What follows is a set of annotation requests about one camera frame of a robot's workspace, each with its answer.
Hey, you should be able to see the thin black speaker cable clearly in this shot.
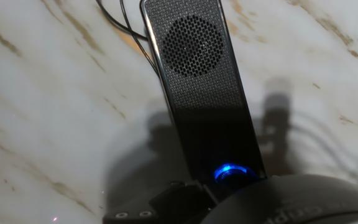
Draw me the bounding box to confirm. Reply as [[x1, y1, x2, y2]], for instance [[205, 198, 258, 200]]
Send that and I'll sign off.
[[95, 0, 160, 77]]

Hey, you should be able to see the blue-lit speaker knob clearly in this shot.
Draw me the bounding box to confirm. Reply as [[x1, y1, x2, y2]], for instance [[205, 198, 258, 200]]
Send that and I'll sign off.
[[213, 162, 260, 187]]

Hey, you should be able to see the black speaker bar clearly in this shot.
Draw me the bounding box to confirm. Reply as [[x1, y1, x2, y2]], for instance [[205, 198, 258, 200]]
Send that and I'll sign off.
[[139, 0, 267, 195]]

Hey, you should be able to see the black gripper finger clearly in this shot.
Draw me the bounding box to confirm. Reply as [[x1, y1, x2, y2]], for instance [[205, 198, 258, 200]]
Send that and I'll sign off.
[[103, 179, 219, 224]]

